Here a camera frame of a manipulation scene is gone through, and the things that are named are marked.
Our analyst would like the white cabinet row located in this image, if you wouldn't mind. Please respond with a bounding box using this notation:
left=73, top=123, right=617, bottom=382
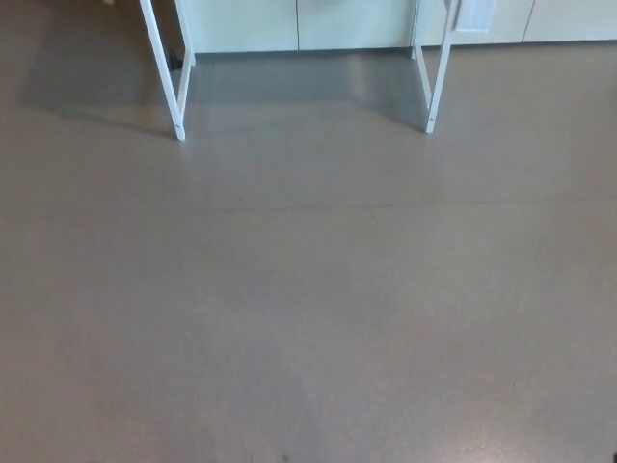
left=182, top=0, right=617, bottom=54

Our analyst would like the white hanging cloth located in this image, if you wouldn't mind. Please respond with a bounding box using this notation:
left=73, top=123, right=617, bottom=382
left=452, top=0, right=496, bottom=34

